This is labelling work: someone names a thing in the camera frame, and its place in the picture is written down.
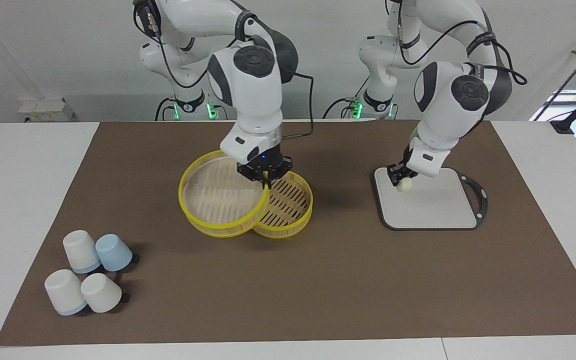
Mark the light blue plastic cup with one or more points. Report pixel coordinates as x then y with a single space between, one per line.
113 252

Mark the yellow steamer lid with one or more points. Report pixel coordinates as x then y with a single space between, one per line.
218 195

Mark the cream steamed bun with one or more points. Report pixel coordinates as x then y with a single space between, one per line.
404 185

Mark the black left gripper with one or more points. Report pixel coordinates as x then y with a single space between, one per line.
402 169

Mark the yellow steamer basket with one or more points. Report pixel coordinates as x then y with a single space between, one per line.
288 205

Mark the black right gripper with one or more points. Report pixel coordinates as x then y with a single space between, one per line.
263 165

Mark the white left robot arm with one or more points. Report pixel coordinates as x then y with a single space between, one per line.
443 115

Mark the white cutting board grey rim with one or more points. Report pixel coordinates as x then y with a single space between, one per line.
433 205

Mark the white plastic cup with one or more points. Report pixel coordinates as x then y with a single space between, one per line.
101 293
81 250
64 292

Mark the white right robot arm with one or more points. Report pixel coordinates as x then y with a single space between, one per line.
255 100

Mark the brown table mat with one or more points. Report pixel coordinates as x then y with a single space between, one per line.
318 290

